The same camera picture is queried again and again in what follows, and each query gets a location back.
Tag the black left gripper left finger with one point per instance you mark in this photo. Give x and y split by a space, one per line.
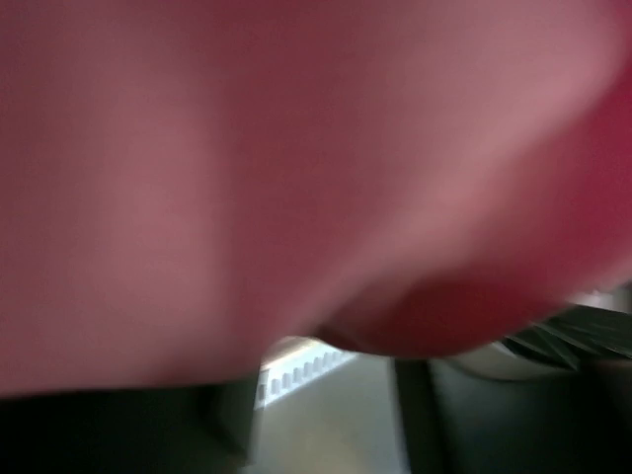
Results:
197 429

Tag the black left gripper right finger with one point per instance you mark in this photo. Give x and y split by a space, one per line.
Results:
456 421

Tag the pink floral pillowcase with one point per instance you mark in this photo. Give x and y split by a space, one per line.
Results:
185 183

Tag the white slotted cable duct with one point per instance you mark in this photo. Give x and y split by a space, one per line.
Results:
294 365

